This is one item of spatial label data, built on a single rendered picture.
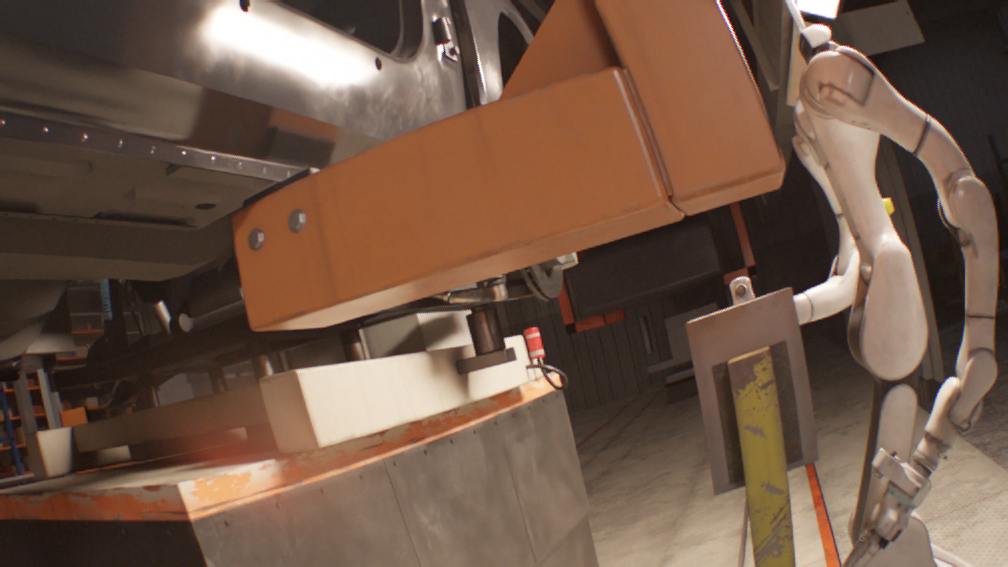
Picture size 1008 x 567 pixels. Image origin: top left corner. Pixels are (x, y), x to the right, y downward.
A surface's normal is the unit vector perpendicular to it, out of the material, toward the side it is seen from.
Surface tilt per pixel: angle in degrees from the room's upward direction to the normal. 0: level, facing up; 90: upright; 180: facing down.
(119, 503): 90
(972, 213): 98
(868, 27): 90
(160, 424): 90
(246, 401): 90
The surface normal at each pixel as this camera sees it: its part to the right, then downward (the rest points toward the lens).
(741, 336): -0.35, -0.01
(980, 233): -0.28, 0.23
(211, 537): 0.90, -0.27
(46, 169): 0.77, 0.56
